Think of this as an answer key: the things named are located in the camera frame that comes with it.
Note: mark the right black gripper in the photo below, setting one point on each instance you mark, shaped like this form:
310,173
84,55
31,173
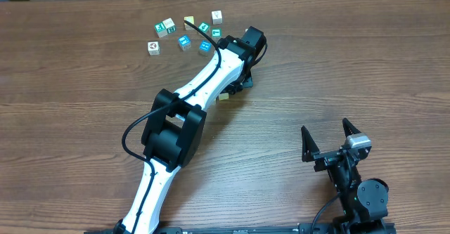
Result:
326,159

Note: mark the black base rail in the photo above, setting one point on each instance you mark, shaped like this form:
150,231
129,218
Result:
303,228

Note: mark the yellow top block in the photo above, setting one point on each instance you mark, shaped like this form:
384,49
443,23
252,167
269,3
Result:
189,19

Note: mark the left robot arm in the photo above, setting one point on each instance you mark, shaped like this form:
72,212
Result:
175,124

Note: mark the white block upper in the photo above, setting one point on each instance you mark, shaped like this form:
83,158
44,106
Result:
217,18

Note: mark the green number seven block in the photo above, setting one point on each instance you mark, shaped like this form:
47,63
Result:
216,34

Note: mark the blue block left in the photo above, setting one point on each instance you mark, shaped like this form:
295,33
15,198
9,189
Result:
184,42

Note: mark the white block red symbol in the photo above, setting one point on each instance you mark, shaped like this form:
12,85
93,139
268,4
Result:
153,48

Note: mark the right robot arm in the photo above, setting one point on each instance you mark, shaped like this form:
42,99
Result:
364,203

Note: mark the blue block middle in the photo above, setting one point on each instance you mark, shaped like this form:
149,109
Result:
204,48

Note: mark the green wheelchair symbol block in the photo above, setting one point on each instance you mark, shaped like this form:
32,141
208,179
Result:
161,30

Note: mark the blue block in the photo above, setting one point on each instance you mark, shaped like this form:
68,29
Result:
184,42
204,48

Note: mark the white block yellow side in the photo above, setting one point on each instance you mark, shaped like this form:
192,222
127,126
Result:
223,96

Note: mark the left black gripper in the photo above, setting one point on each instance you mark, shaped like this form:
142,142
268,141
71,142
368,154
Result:
247,79

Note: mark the green number four block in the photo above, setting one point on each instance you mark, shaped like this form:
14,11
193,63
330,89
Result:
204,28

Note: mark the white block green side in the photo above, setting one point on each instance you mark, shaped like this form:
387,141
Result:
169,25

